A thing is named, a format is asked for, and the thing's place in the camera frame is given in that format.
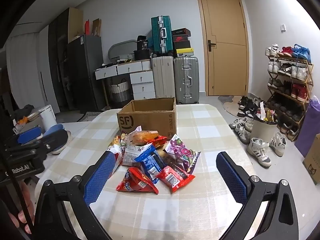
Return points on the beige plate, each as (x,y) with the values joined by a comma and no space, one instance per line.
(69,140)

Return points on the dark cloth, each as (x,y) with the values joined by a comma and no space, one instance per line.
(23,110)

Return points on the white drawer dresser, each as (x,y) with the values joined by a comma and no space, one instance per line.
(142,80)

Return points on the red chocolate bar packet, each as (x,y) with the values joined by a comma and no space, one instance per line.
(175,177)

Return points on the grey door mat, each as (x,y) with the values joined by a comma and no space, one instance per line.
(230,106)

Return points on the wooden shoe rack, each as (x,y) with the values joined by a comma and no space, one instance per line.
(309,76)

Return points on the beige dish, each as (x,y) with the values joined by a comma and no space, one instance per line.
(33,116)

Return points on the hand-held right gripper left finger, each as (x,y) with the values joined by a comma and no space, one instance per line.
(100,177)

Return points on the white trash bin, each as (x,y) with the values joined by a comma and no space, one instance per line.
(263,131)

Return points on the shoe rack with shoes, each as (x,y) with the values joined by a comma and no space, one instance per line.
(298,72)

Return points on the beige suitcase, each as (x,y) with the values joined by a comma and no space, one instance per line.
(162,77)

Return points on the printed cardboard carton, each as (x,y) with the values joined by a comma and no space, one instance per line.
(312,160)

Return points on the white wall switch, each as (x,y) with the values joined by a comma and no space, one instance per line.
(283,27)

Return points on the red yellow snack packet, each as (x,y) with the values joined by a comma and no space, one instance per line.
(160,141)

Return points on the blue cookie packet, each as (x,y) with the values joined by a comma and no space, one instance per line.
(150,161)

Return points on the red paper bag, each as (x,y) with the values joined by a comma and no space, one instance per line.
(87,27)

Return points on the woven laundry basket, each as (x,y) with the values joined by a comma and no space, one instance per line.
(120,90)

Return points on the dark grey refrigerator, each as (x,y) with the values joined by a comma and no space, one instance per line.
(85,72)

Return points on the silver suitcase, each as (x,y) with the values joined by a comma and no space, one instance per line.
(186,80)

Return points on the black wardrobe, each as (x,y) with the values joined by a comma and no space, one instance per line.
(58,55)

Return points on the teal suitcase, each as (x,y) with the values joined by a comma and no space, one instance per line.
(160,35)

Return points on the white lidded canister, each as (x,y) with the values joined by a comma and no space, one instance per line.
(48,117)

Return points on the wooden door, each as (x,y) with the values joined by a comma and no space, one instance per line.
(225,62)

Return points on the red black shoe box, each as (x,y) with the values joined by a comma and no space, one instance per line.
(180,38)

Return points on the stacked blue bowls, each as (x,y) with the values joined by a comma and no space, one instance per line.
(55,128)

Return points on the brown paper bag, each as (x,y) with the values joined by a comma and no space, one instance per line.
(97,27)

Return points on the black storage basket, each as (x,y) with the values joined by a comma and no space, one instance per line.
(142,55)

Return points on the bread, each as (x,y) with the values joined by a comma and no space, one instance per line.
(143,137)

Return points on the red triangular chip bag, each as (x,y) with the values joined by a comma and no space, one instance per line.
(136,182)

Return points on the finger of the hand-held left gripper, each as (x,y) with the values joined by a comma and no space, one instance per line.
(30,135)
(56,142)

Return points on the black bag white print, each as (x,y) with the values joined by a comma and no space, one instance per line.
(143,43)

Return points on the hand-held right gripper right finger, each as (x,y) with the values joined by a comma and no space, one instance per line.
(231,177)

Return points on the white red snack bag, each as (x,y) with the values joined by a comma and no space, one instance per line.
(117,155)

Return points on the cluster of sneakers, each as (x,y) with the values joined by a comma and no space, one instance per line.
(241,127)

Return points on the brown cardboard box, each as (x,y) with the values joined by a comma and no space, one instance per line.
(147,120)

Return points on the pile of wrappers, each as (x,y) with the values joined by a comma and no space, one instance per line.
(265,113)

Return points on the white barcode snack packet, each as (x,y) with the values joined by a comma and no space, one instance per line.
(131,155)

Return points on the person's left hand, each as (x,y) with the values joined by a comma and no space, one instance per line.
(17,215)

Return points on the oval mirror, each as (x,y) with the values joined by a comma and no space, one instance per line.
(120,48)

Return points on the dotted black white rug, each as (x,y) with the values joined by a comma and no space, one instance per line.
(88,116)

